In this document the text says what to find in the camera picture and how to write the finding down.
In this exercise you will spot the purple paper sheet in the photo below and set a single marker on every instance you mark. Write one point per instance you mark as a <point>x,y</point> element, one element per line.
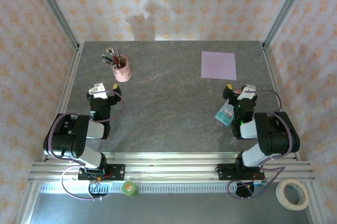
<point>218,66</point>

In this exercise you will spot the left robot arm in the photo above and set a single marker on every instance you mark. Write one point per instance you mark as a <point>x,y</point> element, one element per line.
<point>65,134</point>

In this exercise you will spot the teal illustrated card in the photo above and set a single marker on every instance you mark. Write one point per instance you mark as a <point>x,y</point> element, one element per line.
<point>223,114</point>

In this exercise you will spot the pink pen cup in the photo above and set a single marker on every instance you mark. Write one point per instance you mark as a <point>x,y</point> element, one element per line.
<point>123,73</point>

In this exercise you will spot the red pen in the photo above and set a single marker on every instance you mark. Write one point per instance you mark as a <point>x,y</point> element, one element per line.
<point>116,60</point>

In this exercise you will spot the dark pen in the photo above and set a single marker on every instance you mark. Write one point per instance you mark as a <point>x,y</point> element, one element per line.
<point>106,58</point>

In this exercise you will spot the wooden pencil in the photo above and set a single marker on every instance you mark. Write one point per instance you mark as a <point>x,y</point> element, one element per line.
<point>127,56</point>

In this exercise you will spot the blue pen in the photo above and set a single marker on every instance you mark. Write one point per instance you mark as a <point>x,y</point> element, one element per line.
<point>118,53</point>

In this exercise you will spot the white-tipped pen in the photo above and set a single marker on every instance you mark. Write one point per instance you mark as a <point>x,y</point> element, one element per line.
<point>109,51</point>

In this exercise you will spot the green tape roll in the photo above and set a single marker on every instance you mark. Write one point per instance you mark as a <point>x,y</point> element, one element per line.
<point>130,188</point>

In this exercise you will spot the white masking tape roll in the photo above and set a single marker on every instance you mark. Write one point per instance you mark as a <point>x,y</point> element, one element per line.
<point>283,195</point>

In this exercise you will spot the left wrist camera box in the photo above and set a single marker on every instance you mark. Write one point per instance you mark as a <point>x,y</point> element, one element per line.
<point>97,90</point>

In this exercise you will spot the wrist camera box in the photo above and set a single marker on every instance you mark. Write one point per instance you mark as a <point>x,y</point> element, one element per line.
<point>97,90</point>
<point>247,91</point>

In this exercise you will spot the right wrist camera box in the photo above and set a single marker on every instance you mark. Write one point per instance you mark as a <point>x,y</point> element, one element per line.
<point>247,91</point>

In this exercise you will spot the aluminium side rail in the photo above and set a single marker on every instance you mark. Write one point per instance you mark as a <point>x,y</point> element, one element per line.
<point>65,95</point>
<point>273,76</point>

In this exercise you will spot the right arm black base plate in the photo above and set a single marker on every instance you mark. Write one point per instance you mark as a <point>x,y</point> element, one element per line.
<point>223,171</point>

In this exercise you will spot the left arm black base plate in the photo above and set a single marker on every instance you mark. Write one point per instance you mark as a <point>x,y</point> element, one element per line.
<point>116,171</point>

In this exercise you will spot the aluminium mounting rail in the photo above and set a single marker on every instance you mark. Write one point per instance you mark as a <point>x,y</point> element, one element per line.
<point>171,167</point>

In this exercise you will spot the aluminium corner post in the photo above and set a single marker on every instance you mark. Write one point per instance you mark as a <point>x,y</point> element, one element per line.
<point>56,10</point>
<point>285,10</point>

